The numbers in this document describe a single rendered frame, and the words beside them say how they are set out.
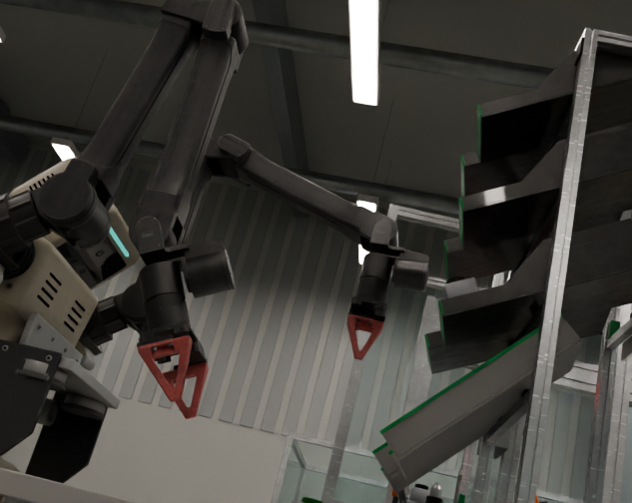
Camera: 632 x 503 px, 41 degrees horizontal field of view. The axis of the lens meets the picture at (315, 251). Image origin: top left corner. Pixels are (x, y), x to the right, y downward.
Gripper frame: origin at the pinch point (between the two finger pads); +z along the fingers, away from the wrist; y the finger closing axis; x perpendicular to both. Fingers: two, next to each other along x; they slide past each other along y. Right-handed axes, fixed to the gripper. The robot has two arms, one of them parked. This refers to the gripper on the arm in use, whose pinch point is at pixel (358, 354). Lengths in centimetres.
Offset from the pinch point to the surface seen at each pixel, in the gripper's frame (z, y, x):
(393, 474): 24.5, -27.8, -8.4
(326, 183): -375, 648, 76
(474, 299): 2.3, -43.4, -14.1
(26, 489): 39, -48, 35
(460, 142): -438, 620, -55
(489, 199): -13.2, -43.4, -14.1
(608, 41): -40, -48, -27
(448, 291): -0.1, -38.5, -10.9
